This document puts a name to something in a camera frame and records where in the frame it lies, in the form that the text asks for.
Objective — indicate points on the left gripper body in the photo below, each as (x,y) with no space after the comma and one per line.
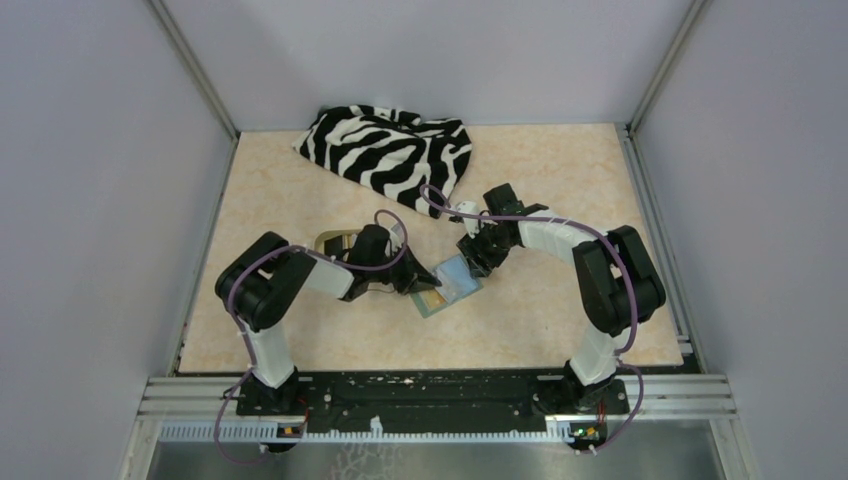
(379,275)

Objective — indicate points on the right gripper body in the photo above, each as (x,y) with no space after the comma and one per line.
(487,249)

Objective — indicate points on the beige oval tray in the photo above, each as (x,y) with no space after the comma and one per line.
(336,242)

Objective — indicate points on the green card holder wallet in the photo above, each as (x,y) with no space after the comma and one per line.
(457,283)

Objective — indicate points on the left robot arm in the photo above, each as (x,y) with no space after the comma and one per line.
(260,286)

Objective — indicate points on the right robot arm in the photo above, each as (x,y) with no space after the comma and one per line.
(618,283)

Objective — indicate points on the yellow card in holder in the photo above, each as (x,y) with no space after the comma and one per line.
(430,300)

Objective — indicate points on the zebra striped cloth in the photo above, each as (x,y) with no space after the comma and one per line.
(392,152)

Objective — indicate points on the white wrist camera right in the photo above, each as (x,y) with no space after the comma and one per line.
(469,211)

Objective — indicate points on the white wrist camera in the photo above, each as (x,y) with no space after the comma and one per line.
(469,211)
(397,237)

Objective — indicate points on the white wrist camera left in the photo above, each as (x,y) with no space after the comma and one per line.
(397,237)

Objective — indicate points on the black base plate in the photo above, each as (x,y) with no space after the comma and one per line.
(484,401)

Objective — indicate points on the aluminium front rail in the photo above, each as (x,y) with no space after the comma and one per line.
(204,408)

